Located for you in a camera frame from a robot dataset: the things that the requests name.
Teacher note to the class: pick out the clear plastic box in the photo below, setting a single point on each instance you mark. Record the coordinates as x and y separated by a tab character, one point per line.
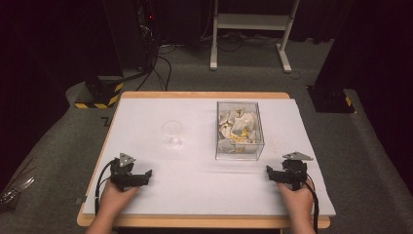
220	152

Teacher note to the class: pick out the person's right hand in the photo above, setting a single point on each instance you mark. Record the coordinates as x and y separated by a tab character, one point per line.
297	203

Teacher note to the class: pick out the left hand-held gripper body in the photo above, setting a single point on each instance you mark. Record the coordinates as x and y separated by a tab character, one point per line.
121	174

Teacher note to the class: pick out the clear glass cup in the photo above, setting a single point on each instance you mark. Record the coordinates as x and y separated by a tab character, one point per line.
172	130

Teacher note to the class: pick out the person's left hand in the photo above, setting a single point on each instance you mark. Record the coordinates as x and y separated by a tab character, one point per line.
113	201

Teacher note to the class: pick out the pile of paper packets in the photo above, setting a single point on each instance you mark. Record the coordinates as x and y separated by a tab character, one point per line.
238	128

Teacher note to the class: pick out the shiny plastic sheet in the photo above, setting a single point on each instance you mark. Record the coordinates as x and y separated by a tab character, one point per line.
16	191

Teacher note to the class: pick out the black equipment rack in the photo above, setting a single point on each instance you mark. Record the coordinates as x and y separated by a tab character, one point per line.
146	32

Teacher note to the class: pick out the black yellow striped stand base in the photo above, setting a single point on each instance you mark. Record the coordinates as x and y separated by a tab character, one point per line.
104	99

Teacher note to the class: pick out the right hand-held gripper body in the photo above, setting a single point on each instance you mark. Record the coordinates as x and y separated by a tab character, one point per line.
294	172

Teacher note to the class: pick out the white metal stand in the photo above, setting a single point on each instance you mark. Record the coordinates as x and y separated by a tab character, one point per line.
253	22

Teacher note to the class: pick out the white table cover sheet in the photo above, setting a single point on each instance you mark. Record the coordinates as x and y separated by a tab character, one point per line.
195	188

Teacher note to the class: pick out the small clear plastic bin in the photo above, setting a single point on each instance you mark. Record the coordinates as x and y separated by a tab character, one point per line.
195	222

